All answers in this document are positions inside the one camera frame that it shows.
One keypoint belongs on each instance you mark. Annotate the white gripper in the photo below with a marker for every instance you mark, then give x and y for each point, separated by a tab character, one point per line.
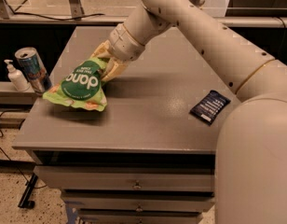
125	46

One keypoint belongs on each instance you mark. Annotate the green rice chip bag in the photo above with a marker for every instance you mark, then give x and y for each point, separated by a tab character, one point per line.
82	88

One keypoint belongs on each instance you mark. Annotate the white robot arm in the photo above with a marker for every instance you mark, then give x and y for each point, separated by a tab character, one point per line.
251	154

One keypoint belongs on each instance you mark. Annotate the redbull can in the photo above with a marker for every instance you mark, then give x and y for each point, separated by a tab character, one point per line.
33	68

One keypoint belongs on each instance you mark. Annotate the white pump bottle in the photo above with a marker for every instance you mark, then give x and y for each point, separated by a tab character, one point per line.
16	77

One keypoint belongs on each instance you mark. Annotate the grey drawer cabinet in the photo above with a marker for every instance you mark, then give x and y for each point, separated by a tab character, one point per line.
145	159

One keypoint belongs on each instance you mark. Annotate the dark blue snack packet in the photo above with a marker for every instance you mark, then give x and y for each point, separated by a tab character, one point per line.
209	107

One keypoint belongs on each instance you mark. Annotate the black metal floor bracket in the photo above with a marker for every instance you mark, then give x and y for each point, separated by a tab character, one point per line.
25	201

